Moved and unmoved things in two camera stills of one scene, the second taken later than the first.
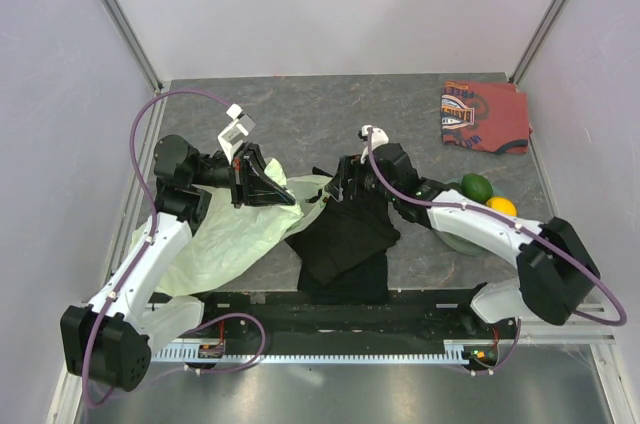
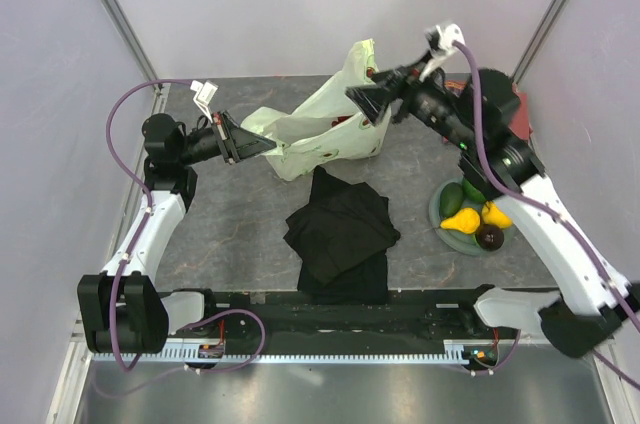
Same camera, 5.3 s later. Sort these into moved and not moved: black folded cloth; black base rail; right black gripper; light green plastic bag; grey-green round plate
Moved: right black gripper; light green plastic bag
Not moved: grey-green round plate; black base rail; black folded cloth
